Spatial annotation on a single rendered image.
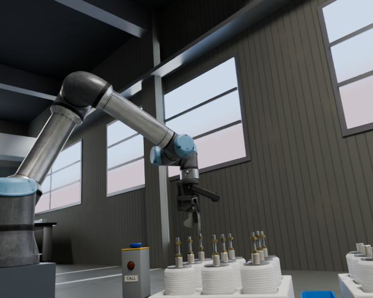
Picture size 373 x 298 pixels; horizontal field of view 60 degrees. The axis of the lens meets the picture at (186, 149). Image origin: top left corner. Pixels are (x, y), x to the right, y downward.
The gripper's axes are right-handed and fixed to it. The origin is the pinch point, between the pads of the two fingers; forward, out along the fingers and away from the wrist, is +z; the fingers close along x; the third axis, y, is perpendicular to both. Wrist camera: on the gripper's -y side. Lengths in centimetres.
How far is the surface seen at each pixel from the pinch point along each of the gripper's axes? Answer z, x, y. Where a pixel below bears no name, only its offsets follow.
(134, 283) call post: 14.6, 19.4, 19.1
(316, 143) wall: -67, -156, -80
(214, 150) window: -88, -220, 14
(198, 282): 15.9, 14.4, -1.1
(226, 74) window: -169, -203, -10
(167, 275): 12.0, 25.8, 6.2
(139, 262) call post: 8.3, 19.7, 17.0
